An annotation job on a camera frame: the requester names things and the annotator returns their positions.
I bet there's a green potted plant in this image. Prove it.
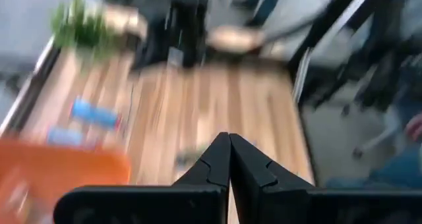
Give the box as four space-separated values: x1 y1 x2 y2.
49 0 148 60

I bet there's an orange plastic bin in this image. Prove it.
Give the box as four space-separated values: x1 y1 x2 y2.
0 138 132 224

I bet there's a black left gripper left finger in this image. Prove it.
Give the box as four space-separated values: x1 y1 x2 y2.
53 131 231 224

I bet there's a blue wrapper granola bar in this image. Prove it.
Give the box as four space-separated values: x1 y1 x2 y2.
45 126 85 146
69 98 121 130

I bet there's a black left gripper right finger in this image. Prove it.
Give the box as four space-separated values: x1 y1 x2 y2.
229 133 422 224

